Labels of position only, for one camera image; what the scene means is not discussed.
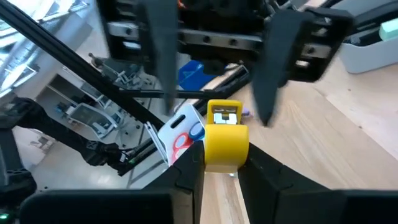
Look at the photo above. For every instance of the blue plastic crate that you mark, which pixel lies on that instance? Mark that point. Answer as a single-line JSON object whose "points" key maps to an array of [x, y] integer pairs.
{"points": [[192, 76]]}

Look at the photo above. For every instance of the yellow staple remover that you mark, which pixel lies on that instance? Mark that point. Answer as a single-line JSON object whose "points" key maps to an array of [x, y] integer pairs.
{"points": [[225, 146]]}

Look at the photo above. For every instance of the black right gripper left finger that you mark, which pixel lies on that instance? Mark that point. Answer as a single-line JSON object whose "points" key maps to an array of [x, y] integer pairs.
{"points": [[140, 208]]}

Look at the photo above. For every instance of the white plastic tray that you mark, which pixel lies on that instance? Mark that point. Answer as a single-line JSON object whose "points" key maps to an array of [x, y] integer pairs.
{"points": [[164, 138]]}

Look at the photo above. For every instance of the light grey plastic bin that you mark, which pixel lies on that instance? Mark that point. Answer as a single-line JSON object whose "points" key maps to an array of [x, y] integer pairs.
{"points": [[367, 59]]}

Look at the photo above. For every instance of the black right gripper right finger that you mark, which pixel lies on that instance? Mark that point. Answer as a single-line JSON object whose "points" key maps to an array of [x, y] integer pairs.
{"points": [[295, 205]]}

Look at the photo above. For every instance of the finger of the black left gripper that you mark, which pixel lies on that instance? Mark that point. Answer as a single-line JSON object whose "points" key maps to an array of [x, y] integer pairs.
{"points": [[163, 40], [276, 62]]}

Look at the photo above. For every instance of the black aluminium table frame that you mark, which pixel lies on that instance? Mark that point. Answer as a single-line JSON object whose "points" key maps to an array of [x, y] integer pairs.
{"points": [[62, 53]]}

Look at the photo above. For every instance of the blue tape roll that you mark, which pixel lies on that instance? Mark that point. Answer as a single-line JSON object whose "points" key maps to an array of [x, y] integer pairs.
{"points": [[196, 132]]}

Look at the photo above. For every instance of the black stapler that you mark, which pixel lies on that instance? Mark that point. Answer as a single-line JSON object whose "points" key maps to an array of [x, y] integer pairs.
{"points": [[363, 35]]}

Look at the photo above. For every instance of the mint green white stapler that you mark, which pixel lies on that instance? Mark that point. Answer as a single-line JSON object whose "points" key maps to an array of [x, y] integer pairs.
{"points": [[390, 29]]}

